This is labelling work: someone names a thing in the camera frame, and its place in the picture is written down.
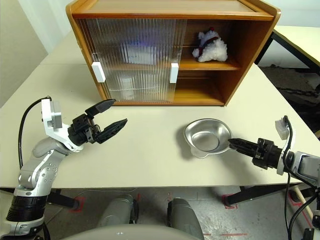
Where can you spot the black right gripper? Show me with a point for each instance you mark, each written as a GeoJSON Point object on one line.
{"type": "Point", "coordinates": [267, 155]}

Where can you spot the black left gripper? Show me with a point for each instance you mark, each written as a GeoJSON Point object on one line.
{"type": "Point", "coordinates": [81, 132]}

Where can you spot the metal bowl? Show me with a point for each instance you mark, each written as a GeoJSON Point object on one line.
{"type": "Point", "coordinates": [207, 140]}

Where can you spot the squat white cream jar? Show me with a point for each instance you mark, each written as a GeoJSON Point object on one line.
{"type": "Point", "coordinates": [127, 88]}

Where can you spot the purple tissue pack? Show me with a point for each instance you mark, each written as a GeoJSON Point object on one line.
{"type": "Point", "coordinates": [140, 52]}

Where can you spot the ribbed clear sliding door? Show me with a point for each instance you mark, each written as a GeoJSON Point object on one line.
{"type": "Point", "coordinates": [178, 32]}
{"type": "Point", "coordinates": [87, 37]}

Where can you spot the white plush snowman toy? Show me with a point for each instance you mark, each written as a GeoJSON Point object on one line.
{"type": "Point", "coordinates": [212, 50]}

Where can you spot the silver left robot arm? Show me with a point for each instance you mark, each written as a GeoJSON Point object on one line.
{"type": "Point", "coordinates": [37, 172]}

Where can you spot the wooden cabinet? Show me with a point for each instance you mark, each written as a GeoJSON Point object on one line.
{"type": "Point", "coordinates": [250, 50]}

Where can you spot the black table leg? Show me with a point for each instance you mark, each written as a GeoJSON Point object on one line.
{"type": "Point", "coordinates": [62, 198]}
{"type": "Point", "coordinates": [262, 195]}

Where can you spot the wooden stick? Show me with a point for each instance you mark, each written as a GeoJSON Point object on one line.
{"type": "Point", "coordinates": [303, 205]}

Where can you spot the grey rounded robot leg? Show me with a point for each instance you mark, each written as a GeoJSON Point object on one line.
{"type": "Point", "coordinates": [117, 212]}
{"type": "Point", "coordinates": [185, 217]}

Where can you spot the pale grey robot torso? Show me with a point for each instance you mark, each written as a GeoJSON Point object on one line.
{"type": "Point", "coordinates": [125, 233]}

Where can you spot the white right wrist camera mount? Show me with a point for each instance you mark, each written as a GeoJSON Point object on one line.
{"type": "Point", "coordinates": [281, 127]}

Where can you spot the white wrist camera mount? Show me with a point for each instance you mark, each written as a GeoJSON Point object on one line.
{"type": "Point", "coordinates": [50, 117]}
{"type": "Point", "coordinates": [281, 127]}

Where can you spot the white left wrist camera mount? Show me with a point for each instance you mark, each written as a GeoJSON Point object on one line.
{"type": "Point", "coordinates": [50, 117]}

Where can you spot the tan table with black frame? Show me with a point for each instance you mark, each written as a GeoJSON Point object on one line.
{"type": "Point", "coordinates": [300, 40]}

